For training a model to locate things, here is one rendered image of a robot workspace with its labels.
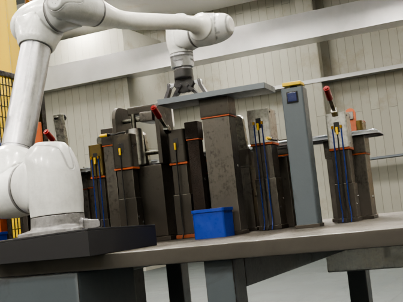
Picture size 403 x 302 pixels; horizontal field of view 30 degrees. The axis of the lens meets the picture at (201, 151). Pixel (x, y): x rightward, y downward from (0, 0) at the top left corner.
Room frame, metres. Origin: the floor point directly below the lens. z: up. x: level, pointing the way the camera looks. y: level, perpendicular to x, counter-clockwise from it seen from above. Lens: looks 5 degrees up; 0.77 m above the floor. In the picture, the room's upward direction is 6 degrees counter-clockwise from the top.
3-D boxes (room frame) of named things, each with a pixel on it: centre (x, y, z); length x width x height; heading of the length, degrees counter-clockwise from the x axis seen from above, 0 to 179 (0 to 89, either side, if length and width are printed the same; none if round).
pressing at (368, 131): (2.85, 0.02, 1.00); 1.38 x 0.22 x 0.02; 70
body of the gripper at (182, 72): (2.85, 0.04, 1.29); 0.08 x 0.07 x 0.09; 70
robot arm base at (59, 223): (2.17, 0.41, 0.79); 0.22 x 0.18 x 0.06; 78
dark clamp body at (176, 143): (2.63, 0.08, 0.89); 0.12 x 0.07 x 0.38; 160
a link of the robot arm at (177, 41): (2.84, 0.03, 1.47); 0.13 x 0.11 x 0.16; 55
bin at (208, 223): (2.36, -0.01, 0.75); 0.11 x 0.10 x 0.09; 70
